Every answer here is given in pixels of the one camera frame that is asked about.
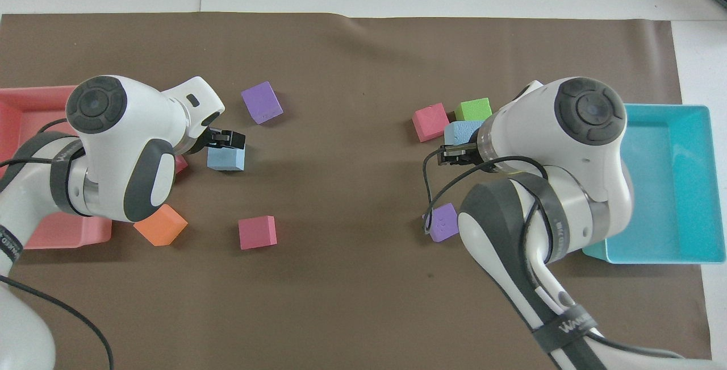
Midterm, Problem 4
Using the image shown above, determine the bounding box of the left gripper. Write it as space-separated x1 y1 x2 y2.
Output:
197 128 246 155

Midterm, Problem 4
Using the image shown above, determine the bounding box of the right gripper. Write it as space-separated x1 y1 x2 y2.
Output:
440 142 481 167

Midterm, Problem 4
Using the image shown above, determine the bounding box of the light blue foam block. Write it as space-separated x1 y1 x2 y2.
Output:
443 120 485 147
206 147 246 172

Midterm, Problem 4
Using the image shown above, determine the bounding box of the green foam block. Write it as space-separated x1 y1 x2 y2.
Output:
454 97 494 123

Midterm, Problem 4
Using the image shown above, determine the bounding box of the purple foam block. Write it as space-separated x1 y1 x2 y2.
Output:
241 81 284 126
426 202 460 244

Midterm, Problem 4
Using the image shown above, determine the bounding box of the orange foam block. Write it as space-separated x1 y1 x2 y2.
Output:
133 203 189 247

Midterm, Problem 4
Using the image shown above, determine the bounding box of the pink plastic tray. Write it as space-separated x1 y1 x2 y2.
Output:
0 85 113 250

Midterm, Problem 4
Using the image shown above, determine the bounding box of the cyan plastic tray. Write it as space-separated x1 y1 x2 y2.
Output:
582 103 727 265

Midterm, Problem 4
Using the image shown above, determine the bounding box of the black cable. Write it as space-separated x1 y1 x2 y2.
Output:
421 146 551 238
0 118 81 169
0 275 115 370

